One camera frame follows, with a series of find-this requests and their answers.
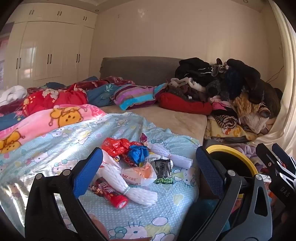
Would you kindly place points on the off-white fuzzy lining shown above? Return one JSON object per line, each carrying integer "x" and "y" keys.
{"x": 252, "y": 122}

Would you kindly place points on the striped purple pillow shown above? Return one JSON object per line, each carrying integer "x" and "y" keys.
{"x": 136, "y": 95}

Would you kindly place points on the red floral quilt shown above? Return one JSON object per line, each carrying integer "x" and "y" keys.
{"x": 57, "y": 97}

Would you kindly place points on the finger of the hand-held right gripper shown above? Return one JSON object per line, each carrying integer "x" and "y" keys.
{"x": 266, "y": 157}
{"x": 283, "y": 155}

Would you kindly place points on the beige bed sheet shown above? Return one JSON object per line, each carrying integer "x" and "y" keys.
{"x": 161, "y": 118}

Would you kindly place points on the dark red snack wrapper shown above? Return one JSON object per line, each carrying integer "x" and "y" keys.
{"x": 126, "y": 160}

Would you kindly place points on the pink bear-print blanket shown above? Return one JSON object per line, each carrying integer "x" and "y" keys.
{"x": 46, "y": 120}

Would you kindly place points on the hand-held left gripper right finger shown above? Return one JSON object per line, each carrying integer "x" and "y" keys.
{"x": 209, "y": 171}

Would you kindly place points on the tiger-striped cloth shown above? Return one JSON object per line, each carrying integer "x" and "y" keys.
{"x": 226, "y": 119}

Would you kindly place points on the grey patterned scarf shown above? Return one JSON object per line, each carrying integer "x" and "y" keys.
{"x": 217, "y": 66}

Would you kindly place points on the white foam fruit net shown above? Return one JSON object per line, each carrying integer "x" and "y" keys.
{"x": 178, "y": 160}
{"x": 138, "y": 194}

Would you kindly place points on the brown plush coat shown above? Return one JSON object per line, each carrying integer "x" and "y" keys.
{"x": 270, "y": 97}

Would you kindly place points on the cream fleece garment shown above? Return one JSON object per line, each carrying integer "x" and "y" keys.
{"x": 182, "y": 81}

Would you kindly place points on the blue plastic wrapper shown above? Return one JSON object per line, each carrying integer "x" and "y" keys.
{"x": 137, "y": 153}

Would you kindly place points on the grey speckled garment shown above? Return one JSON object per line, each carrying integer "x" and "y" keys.
{"x": 215, "y": 88}

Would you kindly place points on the black green-pea snack packet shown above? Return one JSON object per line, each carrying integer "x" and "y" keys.
{"x": 160, "y": 169}

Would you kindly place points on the red cushion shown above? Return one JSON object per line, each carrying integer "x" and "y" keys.
{"x": 185, "y": 104}

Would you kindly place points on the light blue cat-print blanket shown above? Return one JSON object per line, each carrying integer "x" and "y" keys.
{"x": 150, "y": 208}

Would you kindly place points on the dark brown garment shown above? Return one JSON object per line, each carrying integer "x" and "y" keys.
{"x": 180, "y": 91}

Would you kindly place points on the navy fuzzy garment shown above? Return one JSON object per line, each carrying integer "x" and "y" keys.
{"x": 231, "y": 76}

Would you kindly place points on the cream wardrobe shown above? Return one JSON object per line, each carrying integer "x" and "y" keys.
{"x": 46, "y": 46}

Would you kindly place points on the red plastic bag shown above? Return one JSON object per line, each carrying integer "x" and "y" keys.
{"x": 115, "y": 146}

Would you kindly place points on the grey bed headboard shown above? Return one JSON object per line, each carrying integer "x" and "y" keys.
{"x": 138, "y": 69}

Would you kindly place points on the black plush garment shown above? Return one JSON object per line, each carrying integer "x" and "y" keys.
{"x": 247, "y": 74}

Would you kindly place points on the dark red floral blanket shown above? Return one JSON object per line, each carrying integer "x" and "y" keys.
{"x": 115, "y": 81}

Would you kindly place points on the black jacket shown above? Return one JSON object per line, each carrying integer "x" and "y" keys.
{"x": 192, "y": 67}

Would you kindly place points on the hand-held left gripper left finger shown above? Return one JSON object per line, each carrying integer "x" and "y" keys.
{"x": 87, "y": 171}

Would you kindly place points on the yellow cartoon blanket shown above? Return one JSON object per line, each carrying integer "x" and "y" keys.
{"x": 233, "y": 134}

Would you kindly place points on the white cloth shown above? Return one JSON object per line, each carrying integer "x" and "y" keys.
{"x": 13, "y": 92}

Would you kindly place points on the red candy tube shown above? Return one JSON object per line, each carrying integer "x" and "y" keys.
{"x": 113, "y": 195}

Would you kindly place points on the pink garment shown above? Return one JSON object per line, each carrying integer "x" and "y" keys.
{"x": 219, "y": 105}

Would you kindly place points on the white bag with orange print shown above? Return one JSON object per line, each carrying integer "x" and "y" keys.
{"x": 138, "y": 176}

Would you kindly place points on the tan fuzzy garment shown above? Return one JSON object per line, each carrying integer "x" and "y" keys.
{"x": 245, "y": 106}

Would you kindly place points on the yellow-rimmed trash bin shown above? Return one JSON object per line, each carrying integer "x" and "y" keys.
{"x": 231, "y": 150}

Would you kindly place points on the lilac fleece cloth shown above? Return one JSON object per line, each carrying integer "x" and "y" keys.
{"x": 245, "y": 148}

